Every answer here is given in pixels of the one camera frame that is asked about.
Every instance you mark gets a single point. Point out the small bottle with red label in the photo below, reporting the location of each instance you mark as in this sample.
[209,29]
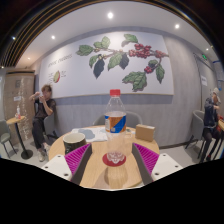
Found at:
[18,112]

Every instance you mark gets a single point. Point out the clear red-capped water bottle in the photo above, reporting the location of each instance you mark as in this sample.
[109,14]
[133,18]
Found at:
[115,123]

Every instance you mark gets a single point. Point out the green exit sign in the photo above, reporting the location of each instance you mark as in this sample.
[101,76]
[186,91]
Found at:
[204,57]

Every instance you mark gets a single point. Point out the grey chair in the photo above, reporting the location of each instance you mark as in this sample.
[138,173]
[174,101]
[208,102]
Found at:
[198,121]
[50,125]

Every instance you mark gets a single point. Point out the small round wooden side table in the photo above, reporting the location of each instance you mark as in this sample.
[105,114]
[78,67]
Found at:
[15,120]

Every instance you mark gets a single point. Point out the black mug, white inside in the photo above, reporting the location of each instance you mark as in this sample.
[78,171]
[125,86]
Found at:
[74,141]

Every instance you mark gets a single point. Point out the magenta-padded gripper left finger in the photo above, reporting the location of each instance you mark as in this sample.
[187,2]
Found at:
[77,158]

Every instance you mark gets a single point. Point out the person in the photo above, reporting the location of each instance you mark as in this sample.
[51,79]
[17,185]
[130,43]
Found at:
[45,110]
[210,116]

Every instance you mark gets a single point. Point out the coffee plant wall mural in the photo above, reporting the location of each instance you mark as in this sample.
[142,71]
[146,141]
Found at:
[76,80]

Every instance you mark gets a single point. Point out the small brown cardboard box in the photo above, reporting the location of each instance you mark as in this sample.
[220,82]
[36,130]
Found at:
[145,132]

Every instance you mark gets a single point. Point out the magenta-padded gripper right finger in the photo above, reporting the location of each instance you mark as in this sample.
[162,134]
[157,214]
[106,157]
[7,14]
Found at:
[146,159]

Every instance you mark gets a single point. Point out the round ceiling lights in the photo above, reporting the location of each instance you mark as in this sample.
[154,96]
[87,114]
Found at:
[110,15]

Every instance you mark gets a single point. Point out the white wall notice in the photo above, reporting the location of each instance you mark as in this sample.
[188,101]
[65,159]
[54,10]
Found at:
[204,80]

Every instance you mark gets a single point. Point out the flat round red coaster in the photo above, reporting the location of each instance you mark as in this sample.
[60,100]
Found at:
[106,161]

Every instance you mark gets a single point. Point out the white printed paper sheet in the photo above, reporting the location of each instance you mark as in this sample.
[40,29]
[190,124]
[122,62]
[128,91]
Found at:
[95,135]

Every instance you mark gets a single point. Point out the grey-green chair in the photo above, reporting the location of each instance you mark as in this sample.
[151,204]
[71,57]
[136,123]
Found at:
[4,130]

